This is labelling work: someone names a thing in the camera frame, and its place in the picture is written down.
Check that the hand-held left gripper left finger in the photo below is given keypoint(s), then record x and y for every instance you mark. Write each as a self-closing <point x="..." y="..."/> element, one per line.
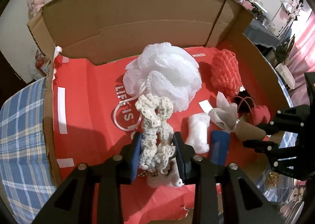
<point x="136" y="157"/>

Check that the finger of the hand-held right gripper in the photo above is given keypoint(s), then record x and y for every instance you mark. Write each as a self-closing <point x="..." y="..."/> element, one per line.
<point x="288" y="120"/>
<point x="268" y="146"/>

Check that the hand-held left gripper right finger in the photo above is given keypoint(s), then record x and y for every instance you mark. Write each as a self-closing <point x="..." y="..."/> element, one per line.
<point x="179" y="157"/>

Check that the red plush heart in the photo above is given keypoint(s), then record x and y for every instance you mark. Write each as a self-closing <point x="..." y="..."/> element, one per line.
<point x="260" y="115"/>

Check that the white soft packet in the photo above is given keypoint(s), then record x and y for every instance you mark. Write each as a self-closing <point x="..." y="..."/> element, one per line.
<point x="196" y="133"/>

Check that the cream crochet scrunchie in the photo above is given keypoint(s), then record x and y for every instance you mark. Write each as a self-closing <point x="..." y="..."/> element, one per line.
<point x="152" y="125"/>

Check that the blue sponge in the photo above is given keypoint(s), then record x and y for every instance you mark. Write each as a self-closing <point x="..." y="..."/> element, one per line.
<point x="220" y="147"/>

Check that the red hair elastic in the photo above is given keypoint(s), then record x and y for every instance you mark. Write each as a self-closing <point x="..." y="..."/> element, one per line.
<point x="247" y="106"/>

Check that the black fluffy scrunchie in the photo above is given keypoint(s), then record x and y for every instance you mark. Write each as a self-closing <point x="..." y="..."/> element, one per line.
<point x="242" y="101"/>

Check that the beige cloth bundle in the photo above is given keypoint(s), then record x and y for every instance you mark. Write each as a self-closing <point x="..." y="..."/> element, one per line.
<point x="222" y="113"/>

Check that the red mesh bath pouf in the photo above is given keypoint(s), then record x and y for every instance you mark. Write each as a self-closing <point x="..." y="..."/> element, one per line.
<point x="225" y="72"/>

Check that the white mesh bath pouf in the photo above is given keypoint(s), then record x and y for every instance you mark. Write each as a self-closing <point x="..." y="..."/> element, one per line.
<point x="169" y="74"/>

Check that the cardboard box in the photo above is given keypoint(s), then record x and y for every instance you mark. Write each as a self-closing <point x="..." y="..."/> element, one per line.
<point x="137" y="24"/>

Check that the small white plush toy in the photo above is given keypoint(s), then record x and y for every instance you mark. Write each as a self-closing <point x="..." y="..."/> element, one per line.
<point x="167" y="181"/>

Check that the pink curtain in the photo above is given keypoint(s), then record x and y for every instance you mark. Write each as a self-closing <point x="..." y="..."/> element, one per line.
<point x="305" y="52"/>

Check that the dark cloth covered dresser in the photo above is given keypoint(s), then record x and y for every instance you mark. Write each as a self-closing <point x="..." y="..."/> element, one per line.
<point x="260" y="34"/>

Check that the blue plaid blanket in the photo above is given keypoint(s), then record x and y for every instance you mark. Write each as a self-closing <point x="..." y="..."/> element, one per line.
<point x="22" y="140"/>

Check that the red and white bag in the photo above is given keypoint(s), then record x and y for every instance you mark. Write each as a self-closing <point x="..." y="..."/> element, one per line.
<point x="41" y="64"/>

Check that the pink plush toy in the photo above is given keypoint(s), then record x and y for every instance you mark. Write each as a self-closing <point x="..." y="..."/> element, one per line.
<point x="37" y="1"/>

